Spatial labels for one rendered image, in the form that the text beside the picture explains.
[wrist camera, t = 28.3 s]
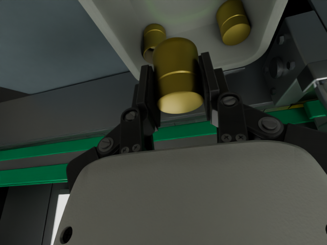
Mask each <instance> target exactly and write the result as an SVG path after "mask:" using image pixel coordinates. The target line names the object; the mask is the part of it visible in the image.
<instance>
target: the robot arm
mask: <svg viewBox="0 0 327 245"><path fill-rule="evenodd" d="M198 59H199V68H200V76H201V82H202V88H203V94H204V101H203V102H204V108H205V113H206V118H207V121H209V120H210V124H212V125H214V126H216V127H217V143H214V144H204V145H194V146H186V147H176V148H167V149H158V150H154V141H153V135H152V134H153V133H154V132H156V131H158V127H160V126H161V111H160V110H159V109H158V108H157V106H156V104H155V82H154V71H153V68H152V66H149V65H143V66H141V72H140V79H139V83H138V84H136V85H135V87H134V93H133V99H132V105H131V107H130V108H128V109H126V110H125V111H124V112H123V113H122V115H121V121H120V123H119V124H118V125H117V126H116V127H115V128H114V129H113V130H111V131H110V132H109V133H108V134H107V135H106V136H104V137H103V138H102V139H101V140H100V141H99V143H98V145H97V147H95V146H94V147H92V148H91V149H89V150H87V151H86V152H84V153H82V154H81V155H79V156H78V157H76V158H74V159H73V160H71V161H70V162H69V164H68V165H67V168H66V174H67V180H68V185H69V192H70V195H69V198H68V201H67V203H66V206H65V208H64V211H63V214H62V217H61V220H60V223H59V226H58V229H57V233H56V236H55V239H54V243H53V245H327V132H323V131H319V130H315V129H311V128H307V127H303V126H299V125H295V124H292V123H288V124H284V123H282V122H281V121H280V120H279V119H278V118H276V117H274V116H272V115H269V114H267V113H265V112H262V111H260V110H258V109H255V108H253V107H251V106H249V105H246V104H244V103H243V102H242V98H241V96H240V95H239V94H237V93H236V92H231V91H229V88H228V85H227V82H226V79H225V76H224V73H223V70H222V68H218V69H214V68H213V65H212V61H211V58H210V54H209V52H203V53H201V55H199V56H198Z"/></svg>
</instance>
